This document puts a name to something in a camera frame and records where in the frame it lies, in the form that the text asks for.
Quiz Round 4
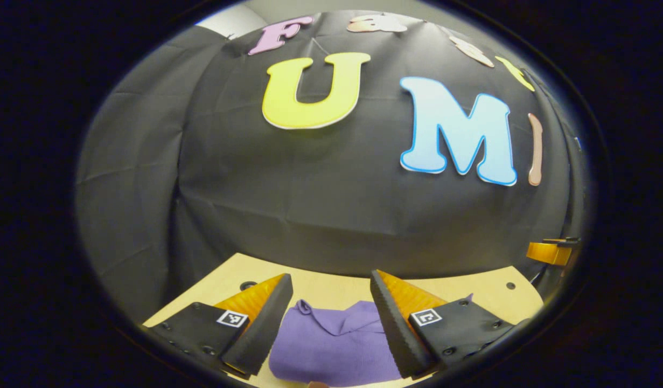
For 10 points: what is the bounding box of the purple shirt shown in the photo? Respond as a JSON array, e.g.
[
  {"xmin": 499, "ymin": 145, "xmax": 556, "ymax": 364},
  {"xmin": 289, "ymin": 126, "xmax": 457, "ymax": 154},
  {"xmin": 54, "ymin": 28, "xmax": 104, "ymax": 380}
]
[{"xmin": 268, "ymin": 294, "xmax": 474, "ymax": 387}]

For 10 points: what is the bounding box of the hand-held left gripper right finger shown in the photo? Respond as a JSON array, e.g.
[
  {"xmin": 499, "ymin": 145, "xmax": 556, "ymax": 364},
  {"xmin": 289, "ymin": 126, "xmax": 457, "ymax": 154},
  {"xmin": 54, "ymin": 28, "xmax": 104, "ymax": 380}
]
[{"xmin": 370, "ymin": 269, "xmax": 518, "ymax": 379}]

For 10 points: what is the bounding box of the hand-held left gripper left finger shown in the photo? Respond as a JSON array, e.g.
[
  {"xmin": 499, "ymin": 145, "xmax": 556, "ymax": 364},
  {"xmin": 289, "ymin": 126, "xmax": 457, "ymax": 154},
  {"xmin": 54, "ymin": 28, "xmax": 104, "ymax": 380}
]
[{"xmin": 143, "ymin": 273, "xmax": 293, "ymax": 378}]

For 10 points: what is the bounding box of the black backdrop cloth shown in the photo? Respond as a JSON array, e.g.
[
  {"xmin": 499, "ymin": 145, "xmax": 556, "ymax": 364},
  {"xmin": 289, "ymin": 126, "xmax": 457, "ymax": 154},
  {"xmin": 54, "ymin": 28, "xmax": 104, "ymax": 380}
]
[{"xmin": 75, "ymin": 11, "xmax": 582, "ymax": 324}]

